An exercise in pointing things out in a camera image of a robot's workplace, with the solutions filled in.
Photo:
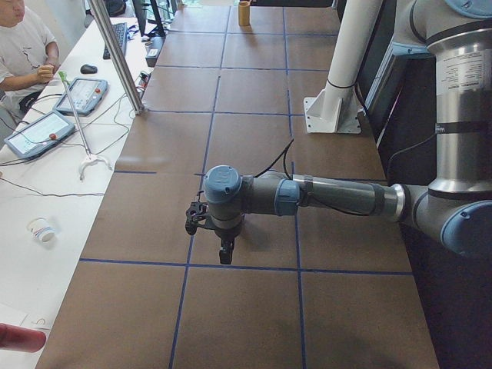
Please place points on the teach pendant tablet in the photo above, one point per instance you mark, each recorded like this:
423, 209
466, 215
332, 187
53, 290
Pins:
87, 93
39, 136

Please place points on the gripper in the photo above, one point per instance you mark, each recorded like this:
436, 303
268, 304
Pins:
227, 235

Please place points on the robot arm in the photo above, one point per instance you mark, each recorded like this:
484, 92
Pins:
455, 208

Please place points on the lower teach pendant tablet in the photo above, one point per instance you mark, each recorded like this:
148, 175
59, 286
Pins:
39, 136

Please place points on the red cylinder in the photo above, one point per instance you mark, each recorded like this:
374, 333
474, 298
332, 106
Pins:
22, 339

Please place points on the tan bamboo cup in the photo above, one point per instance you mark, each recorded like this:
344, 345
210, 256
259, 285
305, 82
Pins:
244, 13

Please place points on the person in white shirt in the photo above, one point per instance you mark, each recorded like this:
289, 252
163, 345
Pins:
29, 57

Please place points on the reacher grabber tool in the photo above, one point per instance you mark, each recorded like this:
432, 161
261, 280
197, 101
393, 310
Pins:
90, 158

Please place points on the upper teach pendant tablet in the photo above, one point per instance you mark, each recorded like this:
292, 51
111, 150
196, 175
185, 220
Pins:
87, 93

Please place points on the aluminium frame post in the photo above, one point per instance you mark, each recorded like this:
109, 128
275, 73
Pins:
103, 22

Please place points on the white support pole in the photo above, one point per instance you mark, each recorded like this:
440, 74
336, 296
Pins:
334, 110

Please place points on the white paper cup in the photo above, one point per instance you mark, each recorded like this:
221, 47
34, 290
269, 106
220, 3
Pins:
41, 229

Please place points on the black computer mouse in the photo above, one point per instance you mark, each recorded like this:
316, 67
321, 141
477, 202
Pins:
88, 69

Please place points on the black keyboard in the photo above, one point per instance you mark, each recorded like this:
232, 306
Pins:
120, 31

